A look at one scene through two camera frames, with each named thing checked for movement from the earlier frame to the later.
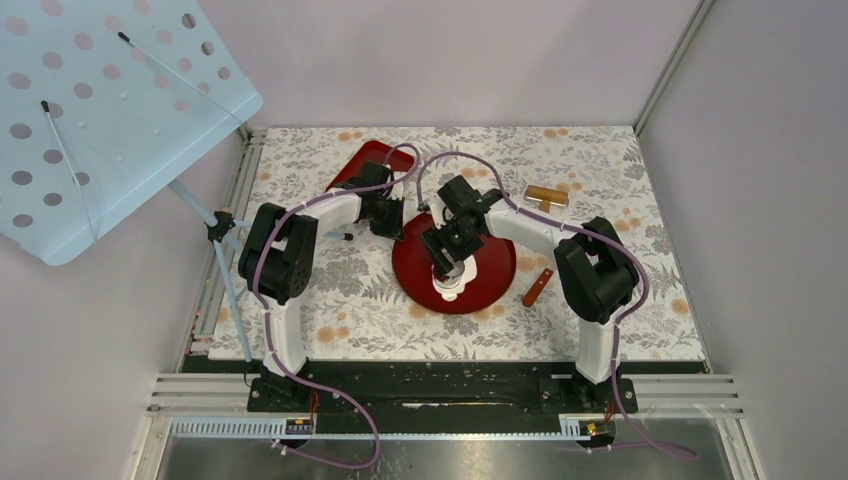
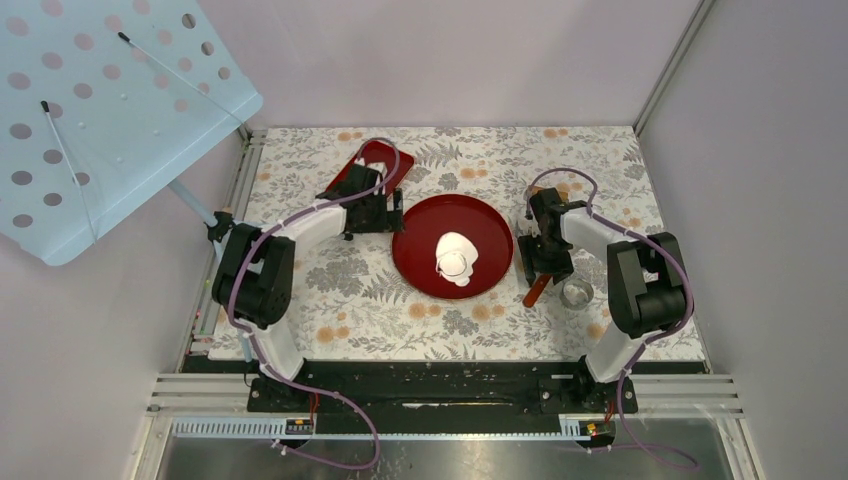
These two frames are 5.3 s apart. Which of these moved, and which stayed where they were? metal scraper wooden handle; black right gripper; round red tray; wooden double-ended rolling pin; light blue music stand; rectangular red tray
Moved: black right gripper; round red tray
Stayed: wooden double-ended rolling pin; rectangular red tray; metal scraper wooden handle; light blue music stand
